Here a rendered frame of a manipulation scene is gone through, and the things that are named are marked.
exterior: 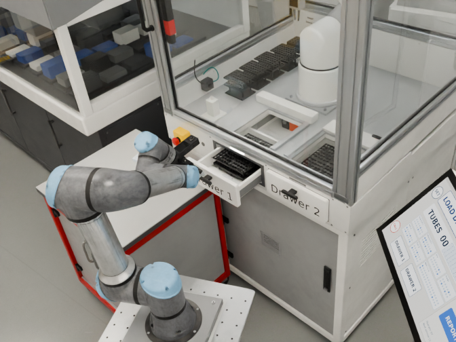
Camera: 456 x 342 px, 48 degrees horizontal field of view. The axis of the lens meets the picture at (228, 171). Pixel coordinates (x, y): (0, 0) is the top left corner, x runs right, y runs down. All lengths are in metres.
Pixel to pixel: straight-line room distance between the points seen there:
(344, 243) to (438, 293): 0.59
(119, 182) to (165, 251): 1.00
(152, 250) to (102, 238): 0.74
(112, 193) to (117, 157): 1.21
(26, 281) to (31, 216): 0.56
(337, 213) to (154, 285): 0.72
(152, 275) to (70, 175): 0.43
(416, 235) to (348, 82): 0.49
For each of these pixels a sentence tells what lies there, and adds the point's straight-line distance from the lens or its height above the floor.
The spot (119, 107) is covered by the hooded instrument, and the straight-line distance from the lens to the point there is 2.69.
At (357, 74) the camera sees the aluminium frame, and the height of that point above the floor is 1.46.
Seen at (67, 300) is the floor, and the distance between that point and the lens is 3.00.
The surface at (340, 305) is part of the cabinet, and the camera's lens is 2.29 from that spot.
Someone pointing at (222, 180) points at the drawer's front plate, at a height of 0.92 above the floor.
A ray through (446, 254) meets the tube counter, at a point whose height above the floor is 1.10.
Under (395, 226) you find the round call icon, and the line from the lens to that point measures 1.69.
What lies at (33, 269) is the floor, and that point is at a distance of 3.24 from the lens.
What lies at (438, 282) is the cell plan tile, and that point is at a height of 1.06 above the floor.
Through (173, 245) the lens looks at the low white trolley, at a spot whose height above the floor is 0.56.
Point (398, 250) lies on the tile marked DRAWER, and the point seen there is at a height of 1.00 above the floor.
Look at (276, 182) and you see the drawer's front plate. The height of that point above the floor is 0.90.
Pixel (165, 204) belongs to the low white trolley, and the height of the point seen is 0.76.
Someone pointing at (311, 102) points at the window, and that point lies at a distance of 1.73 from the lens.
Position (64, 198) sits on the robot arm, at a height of 1.37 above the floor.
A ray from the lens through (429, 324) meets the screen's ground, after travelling 1.49.
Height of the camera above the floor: 2.21
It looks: 39 degrees down
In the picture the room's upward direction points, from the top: 7 degrees counter-clockwise
